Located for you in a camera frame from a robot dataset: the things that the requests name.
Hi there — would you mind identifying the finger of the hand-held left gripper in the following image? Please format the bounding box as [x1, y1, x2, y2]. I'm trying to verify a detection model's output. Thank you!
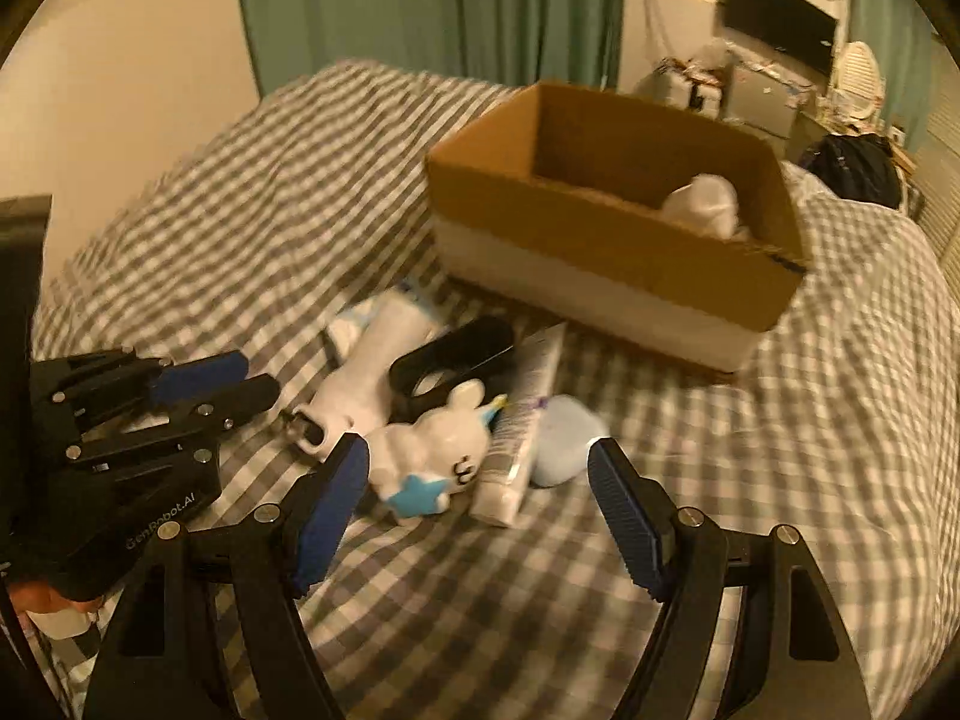
[71, 375, 282, 466]
[30, 349, 250, 428]

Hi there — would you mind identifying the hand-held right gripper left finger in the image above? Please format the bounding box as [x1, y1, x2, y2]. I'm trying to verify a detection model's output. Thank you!
[82, 431, 372, 720]

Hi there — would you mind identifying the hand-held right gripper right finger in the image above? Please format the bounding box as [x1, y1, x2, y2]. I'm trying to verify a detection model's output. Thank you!
[585, 435, 875, 720]

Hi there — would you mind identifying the white unicorn figurine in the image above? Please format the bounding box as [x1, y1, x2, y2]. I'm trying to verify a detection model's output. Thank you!
[367, 381, 511, 520]

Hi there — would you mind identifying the white plastic bottle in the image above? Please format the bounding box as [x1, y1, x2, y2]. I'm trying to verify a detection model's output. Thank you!
[289, 300, 443, 462]

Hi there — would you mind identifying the white cream tube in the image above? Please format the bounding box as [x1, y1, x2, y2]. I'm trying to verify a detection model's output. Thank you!
[471, 322, 567, 527]

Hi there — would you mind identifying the cardboard box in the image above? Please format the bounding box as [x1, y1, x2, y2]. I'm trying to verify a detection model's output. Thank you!
[426, 81, 811, 376]

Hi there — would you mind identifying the person's left hand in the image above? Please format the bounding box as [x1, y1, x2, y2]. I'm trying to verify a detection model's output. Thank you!
[7, 581, 72, 616]

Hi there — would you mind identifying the grey checkered blanket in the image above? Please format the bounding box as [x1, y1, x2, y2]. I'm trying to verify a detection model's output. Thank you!
[30, 60, 960, 720]

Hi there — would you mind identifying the white cloth bag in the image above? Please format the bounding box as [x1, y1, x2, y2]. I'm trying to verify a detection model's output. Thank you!
[660, 174, 740, 239]

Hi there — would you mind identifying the black jacket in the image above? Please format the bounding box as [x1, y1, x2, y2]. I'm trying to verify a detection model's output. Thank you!
[799, 131, 905, 207]

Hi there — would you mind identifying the wide green curtain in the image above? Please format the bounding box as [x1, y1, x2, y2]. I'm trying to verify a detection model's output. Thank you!
[232, 0, 627, 91]

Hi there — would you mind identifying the white suitcase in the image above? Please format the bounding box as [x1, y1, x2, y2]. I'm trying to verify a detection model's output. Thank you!
[652, 64, 725, 117]

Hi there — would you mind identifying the small silver fridge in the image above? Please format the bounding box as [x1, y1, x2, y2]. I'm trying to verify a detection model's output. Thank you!
[731, 64, 800, 140]

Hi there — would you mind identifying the white oval mirror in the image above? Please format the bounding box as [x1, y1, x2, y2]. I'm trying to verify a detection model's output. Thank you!
[831, 41, 884, 121]

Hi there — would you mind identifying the narrow green curtain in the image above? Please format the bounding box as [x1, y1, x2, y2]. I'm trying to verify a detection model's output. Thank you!
[847, 0, 938, 136]

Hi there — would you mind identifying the black wall television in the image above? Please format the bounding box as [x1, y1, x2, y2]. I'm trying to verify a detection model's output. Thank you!
[724, 0, 839, 76]

